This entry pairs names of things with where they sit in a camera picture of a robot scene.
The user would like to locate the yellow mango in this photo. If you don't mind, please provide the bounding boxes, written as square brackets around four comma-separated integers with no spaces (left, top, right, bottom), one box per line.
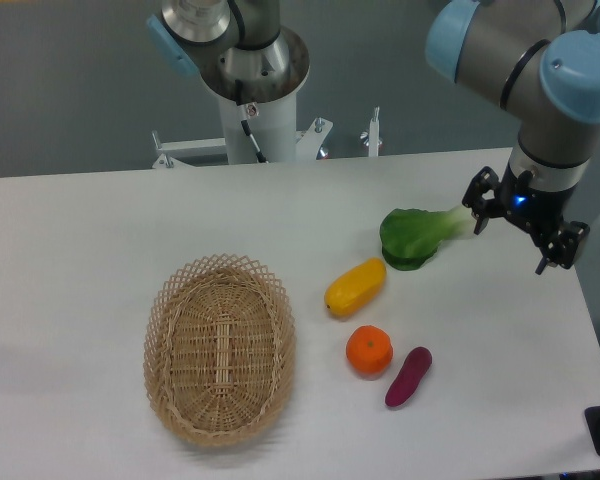
[324,257,386,317]

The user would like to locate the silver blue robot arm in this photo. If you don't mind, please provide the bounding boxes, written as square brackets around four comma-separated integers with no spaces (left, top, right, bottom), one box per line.
[147,1,600,268]

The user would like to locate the oval wicker basket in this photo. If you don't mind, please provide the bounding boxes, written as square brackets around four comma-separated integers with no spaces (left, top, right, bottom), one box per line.
[143,254,296,447]

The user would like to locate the white frame bracket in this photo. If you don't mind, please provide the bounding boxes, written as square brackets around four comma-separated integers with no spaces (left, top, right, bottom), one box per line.
[359,106,383,157]

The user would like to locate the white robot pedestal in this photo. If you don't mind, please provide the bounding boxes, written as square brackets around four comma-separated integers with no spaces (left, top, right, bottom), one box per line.
[152,92,333,169]

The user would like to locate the green bok choy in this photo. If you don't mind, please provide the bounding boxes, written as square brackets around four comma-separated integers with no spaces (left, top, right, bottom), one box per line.
[379,206,473,271]

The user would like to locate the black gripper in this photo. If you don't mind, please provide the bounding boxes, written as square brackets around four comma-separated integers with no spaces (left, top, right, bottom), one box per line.
[462,166,590,274]

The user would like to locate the purple sweet potato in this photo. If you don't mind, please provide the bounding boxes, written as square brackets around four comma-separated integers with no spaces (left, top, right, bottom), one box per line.
[385,346,432,408]

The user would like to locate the orange tangerine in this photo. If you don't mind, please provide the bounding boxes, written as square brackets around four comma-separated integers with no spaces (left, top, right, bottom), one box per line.
[346,325,393,376]

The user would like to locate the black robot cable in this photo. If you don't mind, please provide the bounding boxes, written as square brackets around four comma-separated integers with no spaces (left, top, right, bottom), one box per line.
[233,79,270,164]

